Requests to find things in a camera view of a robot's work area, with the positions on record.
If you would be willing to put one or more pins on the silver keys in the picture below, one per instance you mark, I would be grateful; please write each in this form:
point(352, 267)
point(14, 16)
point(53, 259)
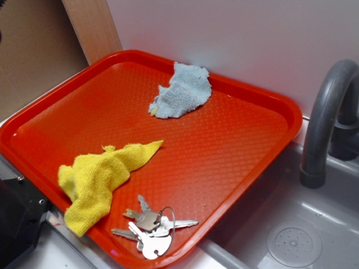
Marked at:
point(153, 231)

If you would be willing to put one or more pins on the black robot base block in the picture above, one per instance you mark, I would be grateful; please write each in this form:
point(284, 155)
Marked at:
point(23, 213)

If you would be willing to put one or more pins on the red plastic tray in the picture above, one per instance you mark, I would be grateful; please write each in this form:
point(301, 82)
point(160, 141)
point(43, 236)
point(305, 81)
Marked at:
point(208, 158)

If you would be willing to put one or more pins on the light blue microfiber cloth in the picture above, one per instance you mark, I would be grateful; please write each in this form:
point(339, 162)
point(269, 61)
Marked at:
point(189, 88)

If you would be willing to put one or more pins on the yellow microfiber cloth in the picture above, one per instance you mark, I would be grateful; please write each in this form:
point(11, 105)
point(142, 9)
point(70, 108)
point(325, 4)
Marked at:
point(91, 180)

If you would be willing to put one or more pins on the grey plastic sink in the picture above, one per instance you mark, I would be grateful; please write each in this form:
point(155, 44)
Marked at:
point(239, 238)

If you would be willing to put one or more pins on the wooden board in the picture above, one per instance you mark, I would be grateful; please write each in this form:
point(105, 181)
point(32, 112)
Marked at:
point(94, 28)

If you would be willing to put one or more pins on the grey curved faucet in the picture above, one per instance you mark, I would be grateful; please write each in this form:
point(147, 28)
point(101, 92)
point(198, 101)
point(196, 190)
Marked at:
point(333, 124)

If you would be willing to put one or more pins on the sink drain cover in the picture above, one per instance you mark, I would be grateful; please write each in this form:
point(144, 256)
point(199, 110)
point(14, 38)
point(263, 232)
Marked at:
point(294, 245)

